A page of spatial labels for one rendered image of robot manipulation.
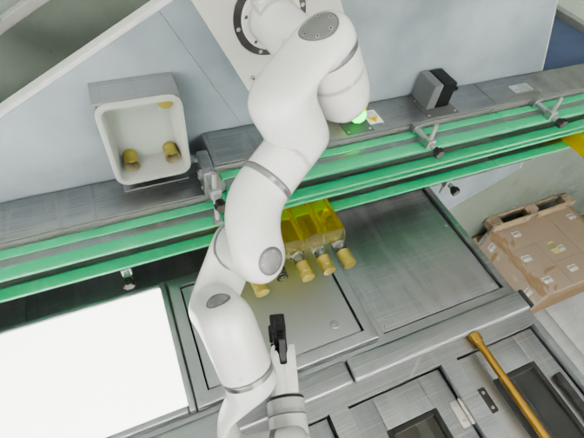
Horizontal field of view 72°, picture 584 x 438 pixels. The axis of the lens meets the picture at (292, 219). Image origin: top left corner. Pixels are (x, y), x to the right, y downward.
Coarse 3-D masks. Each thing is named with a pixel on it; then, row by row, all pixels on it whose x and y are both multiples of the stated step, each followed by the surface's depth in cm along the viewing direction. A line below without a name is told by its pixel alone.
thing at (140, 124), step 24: (168, 96) 83; (96, 120) 80; (120, 120) 90; (144, 120) 93; (168, 120) 95; (120, 144) 95; (144, 144) 98; (120, 168) 95; (144, 168) 98; (168, 168) 99
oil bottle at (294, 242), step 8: (288, 216) 105; (288, 224) 104; (288, 232) 102; (296, 232) 102; (288, 240) 101; (296, 240) 101; (288, 248) 100; (296, 248) 100; (304, 248) 101; (288, 256) 101
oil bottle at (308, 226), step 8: (296, 208) 108; (304, 208) 108; (296, 216) 106; (304, 216) 106; (312, 216) 106; (296, 224) 105; (304, 224) 104; (312, 224) 105; (304, 232) 103; (312, 232) 103; (320, 232) 103; (304, 240) 102; (312, 240) 102; (320, 240) 102; (312, 248) 102
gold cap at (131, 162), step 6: (126, 150) 96; (132, 150) 97; (126, 156) 95; (132, 156) 95; (126, 162) 94; (132, 162) 98; (138, 162) 95; (126, 168) 96; (132, 168) 97; (138, 168) 97
